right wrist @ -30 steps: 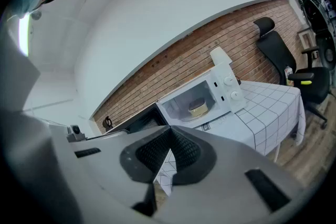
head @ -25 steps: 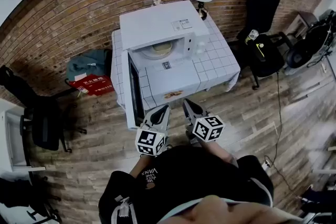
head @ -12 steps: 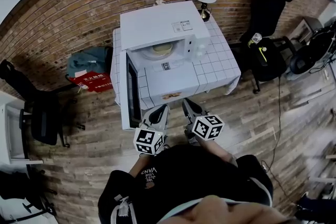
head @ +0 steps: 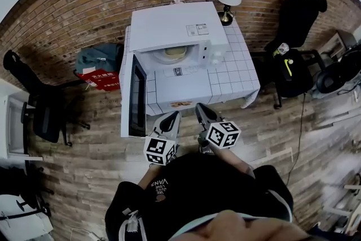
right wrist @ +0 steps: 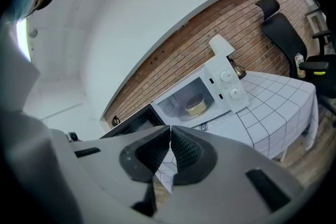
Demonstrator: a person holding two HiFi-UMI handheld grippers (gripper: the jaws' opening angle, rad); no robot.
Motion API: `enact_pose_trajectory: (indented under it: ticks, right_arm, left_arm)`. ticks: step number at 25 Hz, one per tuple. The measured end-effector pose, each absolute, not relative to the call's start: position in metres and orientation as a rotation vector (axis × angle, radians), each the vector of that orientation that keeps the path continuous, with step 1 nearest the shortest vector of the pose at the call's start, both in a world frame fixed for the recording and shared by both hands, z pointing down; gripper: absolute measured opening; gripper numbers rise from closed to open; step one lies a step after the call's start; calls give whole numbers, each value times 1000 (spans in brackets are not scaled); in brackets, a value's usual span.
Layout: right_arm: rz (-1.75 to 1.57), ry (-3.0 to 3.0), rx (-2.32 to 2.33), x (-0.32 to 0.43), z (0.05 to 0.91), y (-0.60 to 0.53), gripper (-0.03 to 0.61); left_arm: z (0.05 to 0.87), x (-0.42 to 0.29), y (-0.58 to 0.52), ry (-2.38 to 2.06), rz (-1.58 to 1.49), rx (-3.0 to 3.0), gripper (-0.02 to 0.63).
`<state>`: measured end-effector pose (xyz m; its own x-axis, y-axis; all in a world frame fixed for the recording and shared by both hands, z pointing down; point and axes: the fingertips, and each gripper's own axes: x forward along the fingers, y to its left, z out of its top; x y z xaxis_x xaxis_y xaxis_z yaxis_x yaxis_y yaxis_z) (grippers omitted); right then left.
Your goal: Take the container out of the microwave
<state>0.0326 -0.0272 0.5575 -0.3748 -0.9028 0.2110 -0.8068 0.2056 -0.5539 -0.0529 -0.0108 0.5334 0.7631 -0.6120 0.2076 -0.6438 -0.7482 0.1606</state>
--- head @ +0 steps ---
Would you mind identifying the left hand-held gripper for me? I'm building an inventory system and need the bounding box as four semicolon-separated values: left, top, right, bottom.
143;110;182;166

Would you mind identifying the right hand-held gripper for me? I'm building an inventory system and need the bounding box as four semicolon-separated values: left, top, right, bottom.
195;102;243;150

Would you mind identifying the beige plate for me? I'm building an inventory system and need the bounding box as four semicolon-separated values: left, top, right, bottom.
164;47;187;59

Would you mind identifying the white microwave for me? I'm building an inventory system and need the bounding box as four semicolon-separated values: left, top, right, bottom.
120;2;228;138

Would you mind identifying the person's left forearm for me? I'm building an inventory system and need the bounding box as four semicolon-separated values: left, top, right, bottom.
138;162;161;190

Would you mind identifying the person's right forearm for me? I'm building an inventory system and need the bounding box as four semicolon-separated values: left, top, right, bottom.
213;146;256;178

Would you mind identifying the person's right shoe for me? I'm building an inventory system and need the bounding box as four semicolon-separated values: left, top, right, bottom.
198;132;214;154

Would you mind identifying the white tiled table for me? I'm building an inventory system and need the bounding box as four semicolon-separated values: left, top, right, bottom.
124;18;261;116

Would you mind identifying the person's black shirt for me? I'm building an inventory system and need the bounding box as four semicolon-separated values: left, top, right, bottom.
104;152;294;241

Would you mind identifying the red cardboard box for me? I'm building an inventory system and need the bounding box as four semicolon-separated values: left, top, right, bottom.
77;70;121;92

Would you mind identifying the printed drink can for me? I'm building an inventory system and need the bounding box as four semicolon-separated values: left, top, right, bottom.
272;42;290;56

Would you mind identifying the grey-green bag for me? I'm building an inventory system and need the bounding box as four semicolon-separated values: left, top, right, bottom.
75;42;125;77

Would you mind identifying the person's face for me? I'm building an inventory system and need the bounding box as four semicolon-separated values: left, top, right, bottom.
169;210;311;241

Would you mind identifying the black office chair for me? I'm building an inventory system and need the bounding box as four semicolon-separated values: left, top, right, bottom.
2;50;91;147
250;0;328;110
0;160;51;218

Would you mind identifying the black floor fan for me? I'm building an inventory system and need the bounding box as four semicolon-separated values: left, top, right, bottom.
315;60;361;94

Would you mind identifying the white cabinet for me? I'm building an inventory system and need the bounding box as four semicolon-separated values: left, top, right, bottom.
0;78;43;161

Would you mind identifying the white low table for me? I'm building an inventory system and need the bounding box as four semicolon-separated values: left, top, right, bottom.
0;193;54;241

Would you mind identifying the yellow-green strap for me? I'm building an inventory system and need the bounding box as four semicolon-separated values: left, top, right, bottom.
283;58;294;81

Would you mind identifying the black floor cable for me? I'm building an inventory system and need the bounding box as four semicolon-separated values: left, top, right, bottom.
286;91;307;186

